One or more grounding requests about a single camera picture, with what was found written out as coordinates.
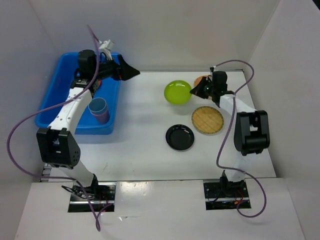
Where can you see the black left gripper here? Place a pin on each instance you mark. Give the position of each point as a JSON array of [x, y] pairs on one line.
[[124, 72]]

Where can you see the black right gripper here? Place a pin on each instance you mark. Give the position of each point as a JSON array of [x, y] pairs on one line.
[[197, 90]]

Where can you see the green plastic plate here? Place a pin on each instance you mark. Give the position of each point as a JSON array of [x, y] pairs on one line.
[[177, 92]]

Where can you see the green-rimmed bamboo tray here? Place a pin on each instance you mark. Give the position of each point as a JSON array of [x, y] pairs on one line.
[[207, 120]]

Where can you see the blue plastic cup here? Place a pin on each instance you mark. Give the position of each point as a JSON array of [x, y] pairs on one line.
[[98, 106]]

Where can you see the black plastic plate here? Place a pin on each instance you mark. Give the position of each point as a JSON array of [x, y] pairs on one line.
[[180, 137]]

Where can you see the pink plastic cup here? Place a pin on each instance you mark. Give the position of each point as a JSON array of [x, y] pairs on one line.
[[101, 117]]

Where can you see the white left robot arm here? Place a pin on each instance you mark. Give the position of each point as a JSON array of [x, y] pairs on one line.
[[82, 99]]

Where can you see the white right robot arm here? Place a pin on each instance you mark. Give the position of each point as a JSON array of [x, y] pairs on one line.
[[250, 126]]

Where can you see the blue plastic bin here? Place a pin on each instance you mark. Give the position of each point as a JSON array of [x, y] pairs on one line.
[[58, 91]]

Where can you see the brown woven bamboo tray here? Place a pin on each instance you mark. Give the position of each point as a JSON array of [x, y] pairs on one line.
[[198, 80]]

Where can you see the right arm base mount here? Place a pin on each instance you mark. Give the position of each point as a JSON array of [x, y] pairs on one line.
[[218, 197]]

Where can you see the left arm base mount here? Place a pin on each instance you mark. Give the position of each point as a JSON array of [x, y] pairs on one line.
[[103, 199]]

